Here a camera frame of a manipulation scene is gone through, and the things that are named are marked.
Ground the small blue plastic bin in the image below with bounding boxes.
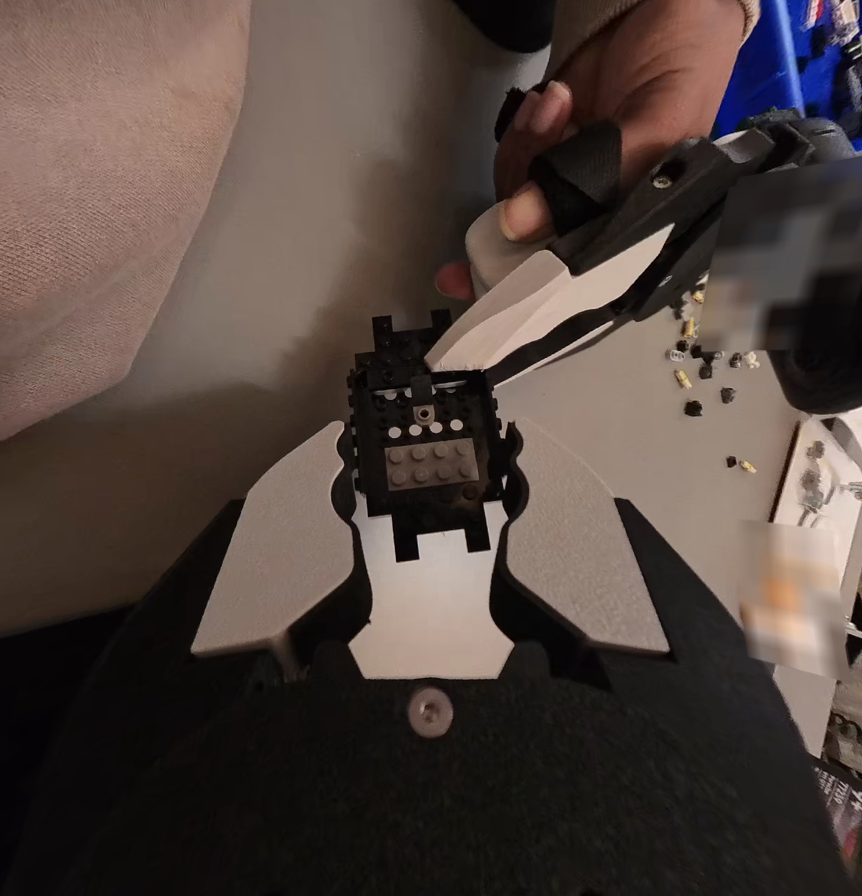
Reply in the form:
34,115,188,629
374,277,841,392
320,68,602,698
711,0,862,151

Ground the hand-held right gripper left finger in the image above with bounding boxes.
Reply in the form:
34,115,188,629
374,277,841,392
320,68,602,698
191,420,355,679

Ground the white book stand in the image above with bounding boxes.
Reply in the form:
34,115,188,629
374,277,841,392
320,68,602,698
826,413,862,631

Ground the person's left hand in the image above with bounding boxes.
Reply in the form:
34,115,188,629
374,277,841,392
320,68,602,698
434,0,748,301

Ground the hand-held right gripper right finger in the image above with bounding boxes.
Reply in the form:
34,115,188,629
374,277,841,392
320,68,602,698
504,419,671,655

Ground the black toy brick car chassis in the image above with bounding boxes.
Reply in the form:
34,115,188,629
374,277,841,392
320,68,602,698
347,308,509,562

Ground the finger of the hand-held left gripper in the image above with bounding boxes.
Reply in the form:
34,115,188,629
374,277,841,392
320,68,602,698
425,224,677,373
485,314,618,388

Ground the toy set box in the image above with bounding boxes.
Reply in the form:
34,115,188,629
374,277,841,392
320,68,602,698
812,763,862,869

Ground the heap of mixed colourful bricks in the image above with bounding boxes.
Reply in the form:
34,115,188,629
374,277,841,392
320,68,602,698
798,0,862,134

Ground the pile of loose toy bricks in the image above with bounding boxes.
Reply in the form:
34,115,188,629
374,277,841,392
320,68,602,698
665,280,762,421

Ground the person's left forearm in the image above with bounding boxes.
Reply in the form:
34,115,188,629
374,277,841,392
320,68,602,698
546,0,761,78

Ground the grey desk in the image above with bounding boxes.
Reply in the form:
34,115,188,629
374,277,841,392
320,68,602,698
0,0,852,757

